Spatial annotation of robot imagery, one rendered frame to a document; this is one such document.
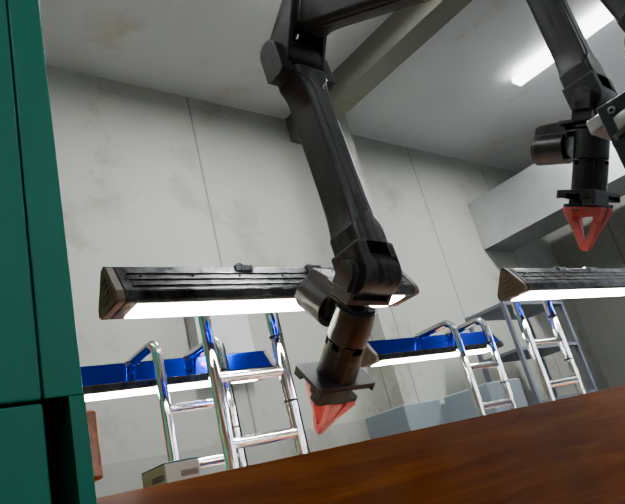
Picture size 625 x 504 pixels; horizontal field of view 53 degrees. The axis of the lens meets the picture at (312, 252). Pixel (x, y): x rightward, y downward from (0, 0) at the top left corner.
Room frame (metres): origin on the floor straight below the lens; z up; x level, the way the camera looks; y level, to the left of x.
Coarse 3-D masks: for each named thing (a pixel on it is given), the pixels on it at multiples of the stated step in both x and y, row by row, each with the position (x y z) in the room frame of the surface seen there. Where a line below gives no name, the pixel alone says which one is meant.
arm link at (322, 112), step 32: (288, 64) 0.79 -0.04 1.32; (288, 96) 0.82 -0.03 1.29; (320, 96) 0.81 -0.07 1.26; (320, 128) 0.79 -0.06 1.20; (320, 160) 0.80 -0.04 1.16; (352, 160) 0.81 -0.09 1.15; (320, 192) 0.81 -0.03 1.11; (352, 192) 0.79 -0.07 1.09; (352, 224) 0.77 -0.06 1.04; (352, 256) 0.78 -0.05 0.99; (384, 256) 0.80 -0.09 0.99; (384, 288) 0.80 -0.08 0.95
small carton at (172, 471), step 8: (168, 464) 0.60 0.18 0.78; (176, 464) 0.60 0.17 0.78; (184, 464) 0.60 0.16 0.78; (192, 464) 0.61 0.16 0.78; (144, 472) 0.63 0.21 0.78; (152, 472) 0.62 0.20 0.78; (160, 472) 0.60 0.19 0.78; (168, 472) 0.59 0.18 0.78; (176, 472) 0.60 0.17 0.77; (184, 472) 0.60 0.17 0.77; (192, 472) 0.61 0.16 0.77; (200, 472) 0.61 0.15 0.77; (144, 480) 0.63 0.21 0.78; (152, 480) 0.62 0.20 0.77; (160, 480) 0.60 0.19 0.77; (168, 480) 0.59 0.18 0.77; (176, 480) 0.60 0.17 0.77
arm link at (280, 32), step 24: (288, 0) 0.77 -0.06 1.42; (312, 0) 0.75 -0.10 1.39; (336, 0) 0.73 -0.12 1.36; (360, 0) 0.70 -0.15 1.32; (384, 0) 0.68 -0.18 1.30; (408, 0) 0.67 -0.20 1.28; (288, 24) 0.78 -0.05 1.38; (312, 24) 0.77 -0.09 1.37; (336, 24) 0.76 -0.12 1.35; (288, 48) 0.79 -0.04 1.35; (312, 48) 0.83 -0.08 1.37
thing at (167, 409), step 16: (144, 352) 1.36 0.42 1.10; (160, 352) 1.33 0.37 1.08; (192, 352) 1.50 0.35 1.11; (224, 352) 1.44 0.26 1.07; (160, 368) 1.32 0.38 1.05; (224, 368) 1.42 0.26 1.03; (160, 384) 1.32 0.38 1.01; (224, 384) 1.42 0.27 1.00; (160, 400) 1.32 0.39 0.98; (208, 400) 1.39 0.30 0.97; (240, 432) 1.44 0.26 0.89; (176, 448) 1.33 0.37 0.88; (208, 464) 1.37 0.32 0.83; (240, 464) 1.42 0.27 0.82
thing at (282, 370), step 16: (208, 320) 1.14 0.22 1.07; (272, 320) 1.23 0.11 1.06; (208, 336) 1.14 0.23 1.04; (272, 336) 1.23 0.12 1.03; (208, 352) 1.14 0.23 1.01; (208, 368) 1.14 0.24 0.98; (272, 368) 1.22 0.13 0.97; (288, 368) 1.24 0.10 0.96; (288, 384) 1.23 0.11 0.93; (224, 400) 1.14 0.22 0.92; (288, 400) 1.23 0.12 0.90; (224, 416) 1.14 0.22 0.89; (288, 416) 1.24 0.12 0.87; (224, 432) 1.14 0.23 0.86; (272, 432) 1.20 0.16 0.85; (288, 432) 1.22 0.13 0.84; (304, 432) 1.25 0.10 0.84; (224, 448) 1.14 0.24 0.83; (240, 448) 1.16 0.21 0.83; (304, 448) 1.23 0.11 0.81
